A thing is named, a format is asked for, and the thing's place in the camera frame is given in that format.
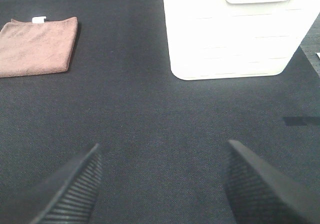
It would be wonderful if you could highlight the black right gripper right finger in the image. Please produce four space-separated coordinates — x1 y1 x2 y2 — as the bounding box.
223 140 320 224

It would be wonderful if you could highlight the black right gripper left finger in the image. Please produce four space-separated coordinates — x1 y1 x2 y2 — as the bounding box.
30 144 103 224

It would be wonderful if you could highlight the pink towel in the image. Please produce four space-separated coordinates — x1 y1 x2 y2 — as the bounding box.
0 16 78 78

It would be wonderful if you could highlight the black table mat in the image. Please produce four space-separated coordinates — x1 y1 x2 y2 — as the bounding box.
0 0 320 224

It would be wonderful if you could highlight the white plastic storage bin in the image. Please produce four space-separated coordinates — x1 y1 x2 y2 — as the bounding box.
163 0 320 80

